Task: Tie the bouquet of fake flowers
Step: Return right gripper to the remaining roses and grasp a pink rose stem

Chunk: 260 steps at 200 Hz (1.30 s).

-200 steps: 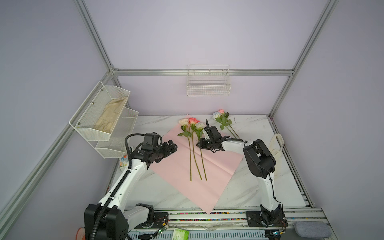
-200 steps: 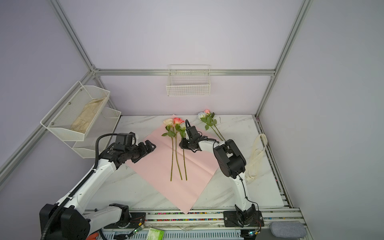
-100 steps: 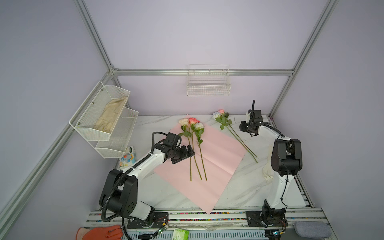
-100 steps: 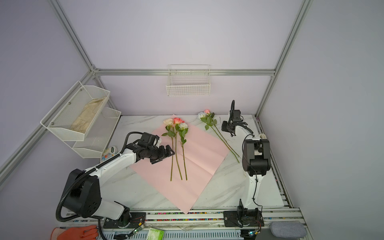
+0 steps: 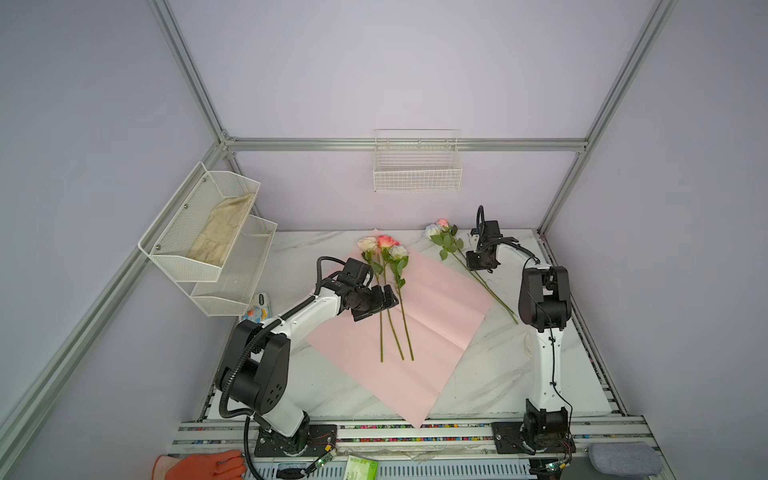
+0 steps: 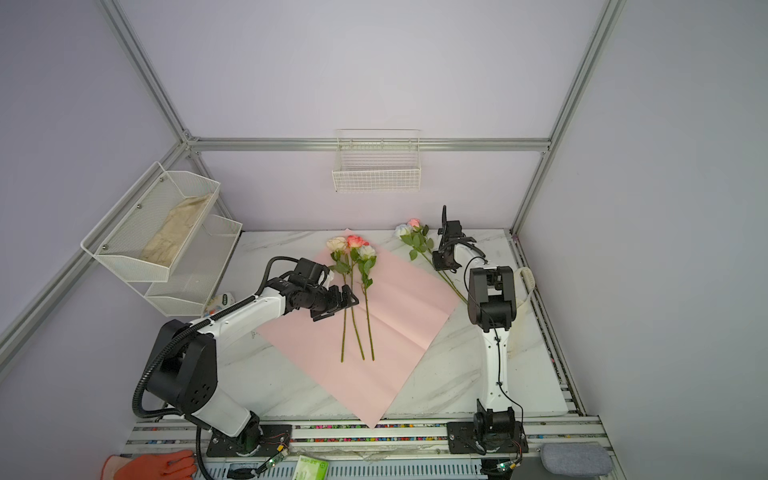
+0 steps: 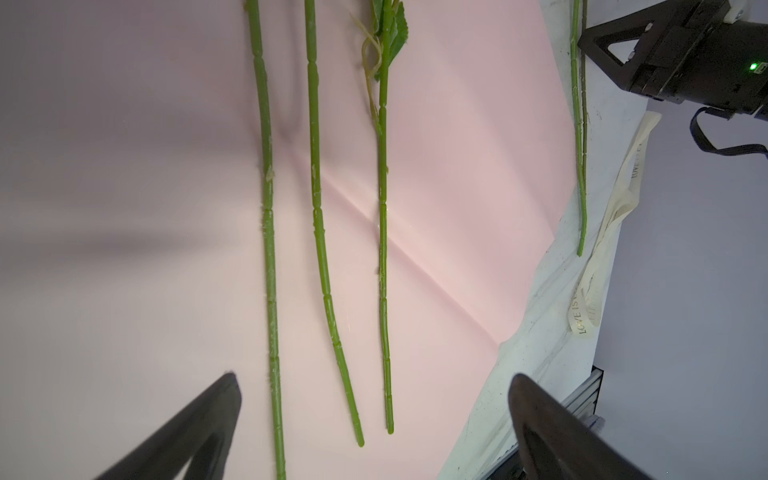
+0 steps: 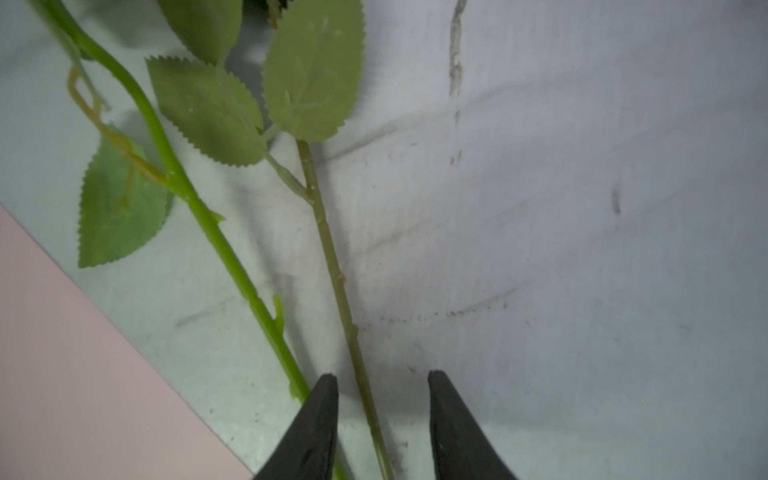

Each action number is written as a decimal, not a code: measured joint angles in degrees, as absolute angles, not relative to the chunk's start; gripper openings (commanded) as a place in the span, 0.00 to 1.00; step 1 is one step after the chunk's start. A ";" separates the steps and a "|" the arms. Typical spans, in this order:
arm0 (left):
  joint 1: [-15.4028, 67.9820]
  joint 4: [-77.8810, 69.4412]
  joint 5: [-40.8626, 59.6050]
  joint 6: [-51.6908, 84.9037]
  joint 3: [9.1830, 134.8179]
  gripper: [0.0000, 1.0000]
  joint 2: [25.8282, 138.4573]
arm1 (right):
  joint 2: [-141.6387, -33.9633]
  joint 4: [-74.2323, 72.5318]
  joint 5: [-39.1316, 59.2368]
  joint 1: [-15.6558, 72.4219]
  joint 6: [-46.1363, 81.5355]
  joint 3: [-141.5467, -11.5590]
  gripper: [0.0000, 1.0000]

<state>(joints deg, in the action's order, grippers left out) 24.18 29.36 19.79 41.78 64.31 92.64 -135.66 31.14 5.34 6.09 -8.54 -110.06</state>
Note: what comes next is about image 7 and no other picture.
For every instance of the red pink fake rose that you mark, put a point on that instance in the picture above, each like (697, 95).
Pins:
(318, 217)

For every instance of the cream ribbon strip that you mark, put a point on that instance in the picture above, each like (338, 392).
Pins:
(585, 313)

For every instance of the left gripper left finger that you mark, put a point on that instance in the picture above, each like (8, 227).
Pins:
(197, 439)

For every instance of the white blue fake flower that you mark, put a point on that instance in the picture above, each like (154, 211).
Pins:
(578, 94)

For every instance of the purple pink wrapping paper sheet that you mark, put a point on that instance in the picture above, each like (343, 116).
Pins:
(132, 265)

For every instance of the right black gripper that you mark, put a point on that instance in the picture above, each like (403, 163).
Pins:
(706, 52)

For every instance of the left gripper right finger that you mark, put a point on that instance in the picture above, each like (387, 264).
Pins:
(553, 444)

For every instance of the cream fake rose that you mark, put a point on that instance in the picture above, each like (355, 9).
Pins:
(268, 231)

